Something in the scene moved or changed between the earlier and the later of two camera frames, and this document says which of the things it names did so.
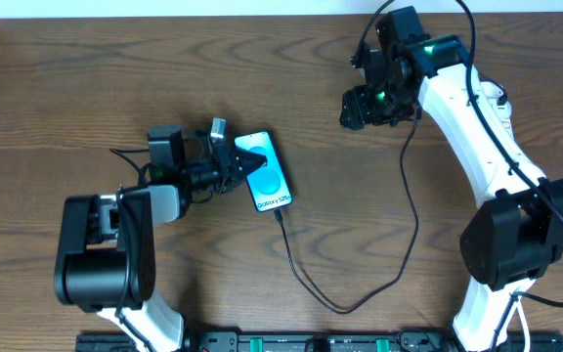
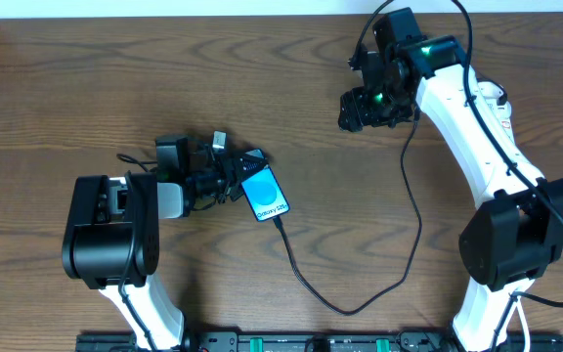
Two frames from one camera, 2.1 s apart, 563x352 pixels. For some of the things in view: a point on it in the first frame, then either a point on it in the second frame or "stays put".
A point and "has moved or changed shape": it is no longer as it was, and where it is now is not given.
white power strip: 498,95 stays put
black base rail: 327,341 stays put
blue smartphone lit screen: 267,186 has moved or changed shape
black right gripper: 356,110 stays put
